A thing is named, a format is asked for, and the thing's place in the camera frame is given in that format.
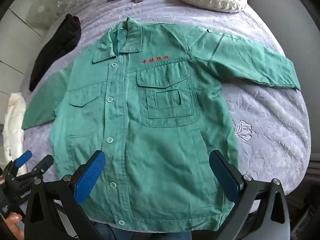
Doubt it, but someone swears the person's left hand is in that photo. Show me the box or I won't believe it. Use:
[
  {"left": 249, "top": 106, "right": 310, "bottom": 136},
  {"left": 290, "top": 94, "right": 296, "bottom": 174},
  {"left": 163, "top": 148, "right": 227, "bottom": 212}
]
[{"left": 5, "top": 212, "right": 25, "bottom": 239}]

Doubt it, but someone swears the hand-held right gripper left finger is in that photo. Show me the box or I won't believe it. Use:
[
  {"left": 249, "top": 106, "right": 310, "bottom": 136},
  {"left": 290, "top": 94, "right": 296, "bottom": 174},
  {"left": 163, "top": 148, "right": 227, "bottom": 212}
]
[{"left": 24, "top": 150, "right": 107, "bottom": 240}]

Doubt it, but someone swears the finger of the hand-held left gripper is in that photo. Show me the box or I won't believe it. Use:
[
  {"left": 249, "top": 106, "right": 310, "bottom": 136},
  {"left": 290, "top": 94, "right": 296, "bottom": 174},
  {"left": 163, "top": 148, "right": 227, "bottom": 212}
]
[
  {"left": 31, "top": 154, "right": 54, "bottom": 175},
  {"left": 13, "top": 150, "right": 33, "bottom": 168}
]

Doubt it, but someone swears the green work jacket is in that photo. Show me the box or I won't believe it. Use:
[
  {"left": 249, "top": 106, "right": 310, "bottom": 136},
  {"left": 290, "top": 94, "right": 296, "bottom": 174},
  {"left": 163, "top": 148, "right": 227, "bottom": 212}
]
[{"left": 22, "top": 16, "right": 302, "bottom": 233}]

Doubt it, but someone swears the black garment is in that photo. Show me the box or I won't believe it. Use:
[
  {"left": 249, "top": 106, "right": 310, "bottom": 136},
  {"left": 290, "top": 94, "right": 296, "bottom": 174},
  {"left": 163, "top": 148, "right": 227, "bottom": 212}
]
[{"left": 29, "top": 14, "right": 82, "bottom": 92}]

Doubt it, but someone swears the white wardrobe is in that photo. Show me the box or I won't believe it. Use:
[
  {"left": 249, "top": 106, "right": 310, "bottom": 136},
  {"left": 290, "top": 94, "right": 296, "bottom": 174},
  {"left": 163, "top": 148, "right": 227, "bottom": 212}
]
[{"left": 0, "top": 4, "right": 59, "bottom": 123}]

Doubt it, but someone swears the lilac embossed bed blanket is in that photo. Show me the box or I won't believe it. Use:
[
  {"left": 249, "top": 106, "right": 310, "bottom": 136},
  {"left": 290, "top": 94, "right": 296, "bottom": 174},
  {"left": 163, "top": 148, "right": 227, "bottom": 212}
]
[{"left": 20, "top": 0, "right": 312, "bottom": 233}]

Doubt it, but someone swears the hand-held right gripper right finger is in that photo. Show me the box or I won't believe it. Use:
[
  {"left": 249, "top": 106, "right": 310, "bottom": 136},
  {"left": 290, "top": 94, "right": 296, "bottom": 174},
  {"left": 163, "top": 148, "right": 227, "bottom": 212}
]
[{"left": 209, "top": 150, "right": 292, "bottom": 240}]

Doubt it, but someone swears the white puffer jacket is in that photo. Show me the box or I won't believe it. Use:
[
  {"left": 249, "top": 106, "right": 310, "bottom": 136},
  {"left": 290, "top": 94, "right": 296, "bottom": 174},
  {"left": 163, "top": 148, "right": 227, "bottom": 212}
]
[{"left": 2, "top": 92, "right": 27, "bottom": 175}]

